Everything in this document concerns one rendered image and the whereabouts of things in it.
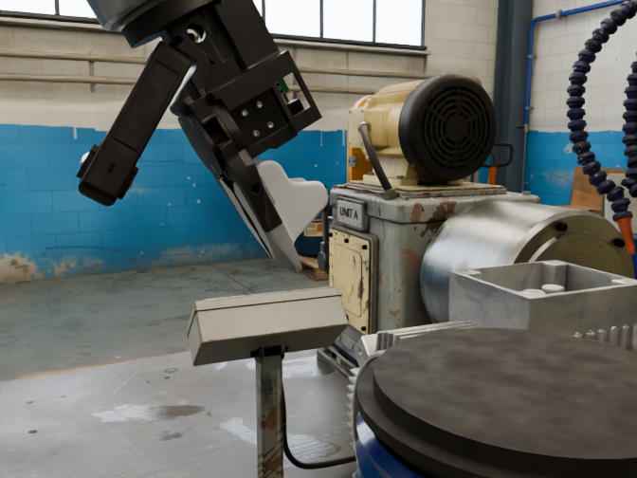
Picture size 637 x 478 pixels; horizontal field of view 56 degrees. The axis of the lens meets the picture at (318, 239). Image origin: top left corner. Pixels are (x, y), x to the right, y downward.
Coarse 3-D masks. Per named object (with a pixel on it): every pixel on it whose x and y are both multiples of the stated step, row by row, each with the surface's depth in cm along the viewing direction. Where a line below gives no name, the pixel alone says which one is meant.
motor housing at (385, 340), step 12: (432, 324) 49; (444, 324) 49; (456, 324) 49; (468, 324) 49; (384, 336) 48; (396, 336) 46; (408, 336) 45; (384, 348) 48; (372, 360) 50; (360, 372) 52; (348, 396) 55; (348, 432) 55
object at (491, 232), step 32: (448, 224) 90; (480, 224) 85; (512, 224) 80; (544, 224) 77; (576, 224) 79; (608, 224) 81; (448, 256) 86; (480, 256) 80; (512, 256) 76; (544, 256) 77; (576, 256) 79; (608, 256) 81; (448, 288) 85; (448, 320) 86
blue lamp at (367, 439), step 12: (360, 420) 11; (360, 432) 10; (372, 432) 10; (360, 444) 11; (372, 444) 10; (384, 444) 12; (360, 456) 10; (372, 456) 10; (384, 456) 9; (396, 456) 13; (360, 468) 10; (372, 468) 10; (384, 468) 9; (396, 468) 9; (408, 468) 9
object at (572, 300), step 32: (480, 288) 48; (512, 288) 55; (544, 288) 50; (576, 288) 54; (608, 288) 46; (480, 320) 49; (512, 320) 45; (544, 320) 44; (576, 320) 45; (608, 320) 46
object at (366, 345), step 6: (366, 336) 51; (372, 336) 51; (360, 342) 51; (366, 342) 51; (372, 342) 51; (354, 348) 52; (360, 348) 51; (366, 348) 50; (372, 348) 50; (360, 354) 52; (366, 354) 50; (360, 360) 51; (360, 366) 51; (354, 474) 54
